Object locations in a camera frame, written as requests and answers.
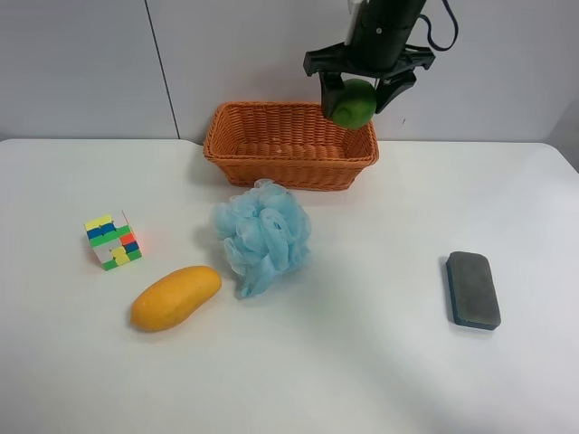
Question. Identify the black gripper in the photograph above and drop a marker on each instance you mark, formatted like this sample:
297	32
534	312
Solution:
378	48

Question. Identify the multicoloured puzzle cube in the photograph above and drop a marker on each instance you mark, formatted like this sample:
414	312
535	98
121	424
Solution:
112	240

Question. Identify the blue mesh bath loofah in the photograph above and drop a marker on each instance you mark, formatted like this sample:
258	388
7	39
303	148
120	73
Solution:
264	232

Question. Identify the green lemon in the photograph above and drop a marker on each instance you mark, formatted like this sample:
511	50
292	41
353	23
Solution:
356	105

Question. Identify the yellow mango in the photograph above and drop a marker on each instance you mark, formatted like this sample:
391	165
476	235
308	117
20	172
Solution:
171	300

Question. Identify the orange woven basket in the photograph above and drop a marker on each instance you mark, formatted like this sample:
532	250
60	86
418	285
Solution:
290	143

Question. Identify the grey board eraser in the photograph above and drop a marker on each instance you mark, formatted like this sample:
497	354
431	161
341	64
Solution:
473	295

